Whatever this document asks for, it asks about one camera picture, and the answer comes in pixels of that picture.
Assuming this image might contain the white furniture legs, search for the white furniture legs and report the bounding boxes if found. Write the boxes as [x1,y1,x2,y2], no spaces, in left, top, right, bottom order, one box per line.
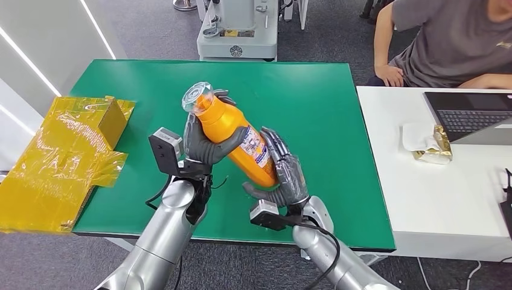
[281,0,310,31]

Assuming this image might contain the dark grey laptop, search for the dark grey laptop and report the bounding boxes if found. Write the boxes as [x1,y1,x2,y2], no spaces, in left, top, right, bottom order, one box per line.
[423,91,512,146]

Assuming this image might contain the green top table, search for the green top table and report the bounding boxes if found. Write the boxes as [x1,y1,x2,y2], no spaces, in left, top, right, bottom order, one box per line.
[71,59,397,266]

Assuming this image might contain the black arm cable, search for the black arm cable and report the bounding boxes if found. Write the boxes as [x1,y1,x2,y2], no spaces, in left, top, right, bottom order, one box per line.
[144,173,173,211]
[285,221,342,290]

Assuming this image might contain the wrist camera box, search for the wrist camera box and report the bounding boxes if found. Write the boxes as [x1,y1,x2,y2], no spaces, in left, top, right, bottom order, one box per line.
[148,127,185,177]
[249,199,290,233]

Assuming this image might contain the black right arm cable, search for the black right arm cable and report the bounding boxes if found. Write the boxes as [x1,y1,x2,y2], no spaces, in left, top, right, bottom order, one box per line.
[285,221,342,290]

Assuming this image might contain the white paper napkin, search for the white paper napkin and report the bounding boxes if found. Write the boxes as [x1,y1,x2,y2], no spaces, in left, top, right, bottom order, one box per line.
[402,121,441,153]

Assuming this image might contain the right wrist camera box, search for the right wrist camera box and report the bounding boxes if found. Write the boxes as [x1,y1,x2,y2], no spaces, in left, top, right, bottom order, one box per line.
[249,199,290,233]

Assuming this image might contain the white floor cable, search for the white floor cable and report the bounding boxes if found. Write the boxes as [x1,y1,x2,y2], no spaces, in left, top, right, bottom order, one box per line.
[415,256,512,290]

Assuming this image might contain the chrome round stand base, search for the chrome round stand base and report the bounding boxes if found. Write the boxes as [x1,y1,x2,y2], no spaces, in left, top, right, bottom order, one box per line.
[172,0,199,12]

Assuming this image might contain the grey white robot stand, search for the grey white robot stand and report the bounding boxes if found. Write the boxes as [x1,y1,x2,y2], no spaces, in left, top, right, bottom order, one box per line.
[196,0,279,63]

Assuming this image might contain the black device at desk edge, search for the black device at desk edge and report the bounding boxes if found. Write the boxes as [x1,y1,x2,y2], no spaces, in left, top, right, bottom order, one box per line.
[498,168,512,241]

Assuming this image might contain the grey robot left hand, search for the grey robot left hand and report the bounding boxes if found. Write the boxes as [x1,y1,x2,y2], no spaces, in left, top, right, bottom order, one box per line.
[182,88,249,166]

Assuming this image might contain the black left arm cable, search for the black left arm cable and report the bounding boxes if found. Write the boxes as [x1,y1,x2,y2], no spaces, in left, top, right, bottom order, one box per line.
[144,173,173,211]

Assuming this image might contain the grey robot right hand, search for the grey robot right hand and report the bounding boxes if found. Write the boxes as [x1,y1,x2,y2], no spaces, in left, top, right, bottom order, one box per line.
[242,126,311,209]

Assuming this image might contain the orange bottle with clear cap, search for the orange bottle with clear cap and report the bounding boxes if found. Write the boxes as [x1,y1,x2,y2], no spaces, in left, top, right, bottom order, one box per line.
[181,82,280,189]

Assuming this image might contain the white desk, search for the white desk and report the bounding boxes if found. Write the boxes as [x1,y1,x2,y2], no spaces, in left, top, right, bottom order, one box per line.
[355,85,512,263]

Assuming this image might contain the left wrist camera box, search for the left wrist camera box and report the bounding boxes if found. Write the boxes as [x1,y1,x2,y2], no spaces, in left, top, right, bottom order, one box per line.
[148,127,185,177]

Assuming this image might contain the gold foil wrapper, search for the gold foil wrapper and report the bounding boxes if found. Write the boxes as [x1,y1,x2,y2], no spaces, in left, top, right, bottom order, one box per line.
[412,124,453,166]

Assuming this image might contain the person in grey shirt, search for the person in grey shirt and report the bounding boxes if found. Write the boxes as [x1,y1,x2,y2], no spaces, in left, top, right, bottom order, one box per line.
[366,0,512,91]

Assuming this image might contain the yellow taped cardboard box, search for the yellow taped cardboard box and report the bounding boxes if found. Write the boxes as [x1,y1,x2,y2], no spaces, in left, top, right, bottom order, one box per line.
[0,95,137,234]

